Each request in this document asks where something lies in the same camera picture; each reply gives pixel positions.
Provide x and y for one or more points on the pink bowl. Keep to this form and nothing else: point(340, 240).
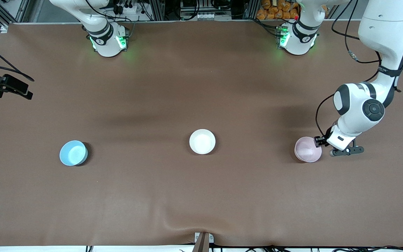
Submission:
point(306, 150)

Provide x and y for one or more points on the blue bowl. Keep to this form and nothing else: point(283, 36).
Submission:
point(72, 153)

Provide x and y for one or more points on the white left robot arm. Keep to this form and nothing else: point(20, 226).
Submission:
point(383, 31)

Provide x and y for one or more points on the white bowl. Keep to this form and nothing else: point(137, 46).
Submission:
point(202, 141)

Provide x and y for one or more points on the brown table cloth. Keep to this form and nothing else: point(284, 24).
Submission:
point(201, 196)

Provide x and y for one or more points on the orange snack bags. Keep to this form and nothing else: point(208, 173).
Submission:
point(276, 10)

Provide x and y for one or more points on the brown wooden strut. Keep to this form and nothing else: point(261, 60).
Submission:
point(201, 243)

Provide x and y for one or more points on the white power strip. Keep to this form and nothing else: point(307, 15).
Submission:
point(204, 16)

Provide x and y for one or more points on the aluminium corner frame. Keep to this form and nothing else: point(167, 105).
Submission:
point(2, 17)

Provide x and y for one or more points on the grey metal bracket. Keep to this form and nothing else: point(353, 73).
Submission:
point(211, 238)

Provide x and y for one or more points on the aluminium frame post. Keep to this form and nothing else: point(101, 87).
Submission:
point(156, 9)
point(251, 8)

